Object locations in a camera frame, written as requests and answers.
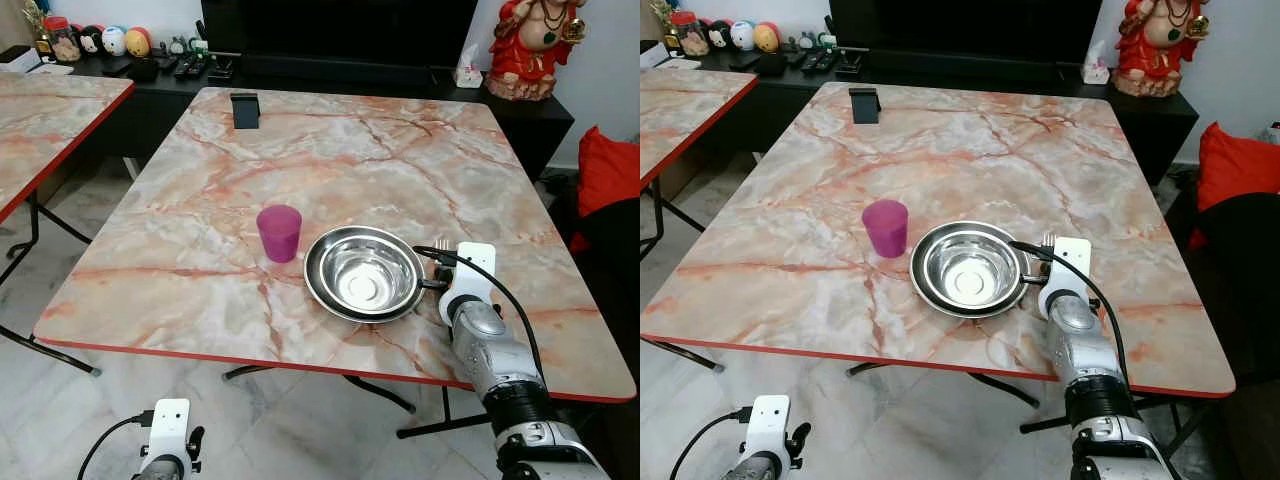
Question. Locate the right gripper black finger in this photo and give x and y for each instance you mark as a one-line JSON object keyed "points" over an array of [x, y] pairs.
{"points": [[1046, 256], [445, 260], [433, 287], [1030, 281]]}

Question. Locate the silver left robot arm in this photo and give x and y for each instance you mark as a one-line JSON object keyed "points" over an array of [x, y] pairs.
{"points": [[762, 468], [160, 470]]}

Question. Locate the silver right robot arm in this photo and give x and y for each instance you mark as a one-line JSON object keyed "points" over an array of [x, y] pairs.
{"points": [[500, 365], [1095, 360]]}

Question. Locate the stainless steel bowl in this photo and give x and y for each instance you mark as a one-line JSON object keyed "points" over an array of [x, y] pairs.
{"points": [[365, 275], [970, 270]]}

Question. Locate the pink plastic cup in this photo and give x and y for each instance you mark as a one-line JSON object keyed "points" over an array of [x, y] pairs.
{"points": [[279, 235], [886, 230]]}

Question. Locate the red cushion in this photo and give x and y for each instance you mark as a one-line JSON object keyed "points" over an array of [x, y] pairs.
{"points": [[608, 170], [1238, 165]]}

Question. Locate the white tissue box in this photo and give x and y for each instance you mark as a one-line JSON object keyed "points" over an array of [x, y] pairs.
{"points": [[1096, 70], [468, 70]]}

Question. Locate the black chair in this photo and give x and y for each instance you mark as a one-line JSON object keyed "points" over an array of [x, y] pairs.
{"points": [[1245, 300]]}

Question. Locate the black folding table legs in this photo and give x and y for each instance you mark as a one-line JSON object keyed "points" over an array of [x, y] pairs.
{"points": [[660, 215], [33, 225]]}

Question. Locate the red and gold statue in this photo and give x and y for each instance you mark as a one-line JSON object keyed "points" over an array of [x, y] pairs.
{"points": [[530, 50], [1160, 48]]}

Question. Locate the black phone stand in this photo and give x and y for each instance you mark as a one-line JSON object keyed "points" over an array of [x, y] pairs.
{"points": [[246, 110], [865, 105]]}

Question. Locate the black television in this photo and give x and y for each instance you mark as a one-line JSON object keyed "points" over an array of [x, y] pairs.
{"points": [[965, 28], [340, 28]]}

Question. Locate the gold ornament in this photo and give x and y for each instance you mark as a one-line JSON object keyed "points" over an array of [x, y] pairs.
{"points": [[34, 25], [664, 22]]}

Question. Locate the small grey clock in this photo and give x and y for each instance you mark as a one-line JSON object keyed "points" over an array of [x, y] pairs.
{"points": [[177, 45], [802, 40]]}

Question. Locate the glass jar red lid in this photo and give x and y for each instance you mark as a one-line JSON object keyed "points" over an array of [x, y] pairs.
{"points": [[62, 42], [692, 36]]}

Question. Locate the black and white round toy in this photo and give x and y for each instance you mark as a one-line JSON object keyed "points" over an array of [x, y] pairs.
{"points": [[92, 41], [719, 36]]}

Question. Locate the orange round toy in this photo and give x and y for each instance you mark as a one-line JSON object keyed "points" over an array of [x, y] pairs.
{"points": [[767, 38], [139, 43]]}

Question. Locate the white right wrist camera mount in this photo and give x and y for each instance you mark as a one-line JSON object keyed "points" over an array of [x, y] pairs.
{"points": [[1073, 262], [476, 265]]}

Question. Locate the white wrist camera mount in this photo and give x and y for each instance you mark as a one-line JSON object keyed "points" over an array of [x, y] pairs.
{"points": [[771, 420], [476, 265], [1073, 262], [171, 425]]}

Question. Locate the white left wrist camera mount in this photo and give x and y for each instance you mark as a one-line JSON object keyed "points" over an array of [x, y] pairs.
{"points": [[771, 420], [171, 425]]}

